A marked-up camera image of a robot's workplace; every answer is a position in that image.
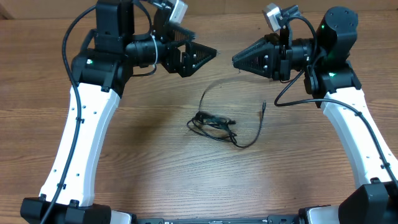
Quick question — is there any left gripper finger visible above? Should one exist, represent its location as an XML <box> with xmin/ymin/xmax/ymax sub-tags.
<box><xmin>185</xmin><ymin>42</ymin><xmax>218</xmax><ymax>77</ymax></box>
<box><xmin>169</xmin><ymin>23</ymin><xmax>196</xmax><ymax>42</ymax></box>

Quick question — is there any black usb cable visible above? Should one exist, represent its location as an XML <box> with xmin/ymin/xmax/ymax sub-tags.
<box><xmin>186</xmin><ymin>77</ymin><xmax>267</xmax><ymax>149</ymax></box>

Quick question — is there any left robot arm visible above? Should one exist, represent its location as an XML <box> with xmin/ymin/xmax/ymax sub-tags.
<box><xmin>20</xmin><ymin>0</ymin><xmax>217</xmax><ymax>223</ymax></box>

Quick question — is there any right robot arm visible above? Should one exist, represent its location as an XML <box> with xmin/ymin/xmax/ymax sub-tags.
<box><xmin>232</xmin><ymin>4</ymin><xmax>397</xmax><ymax>223</ymax></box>

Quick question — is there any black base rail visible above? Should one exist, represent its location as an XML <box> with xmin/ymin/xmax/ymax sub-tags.
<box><xmin>108</xmin><ymin>204</ymin><xmax>343</xmax><ymax>224</ymax></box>

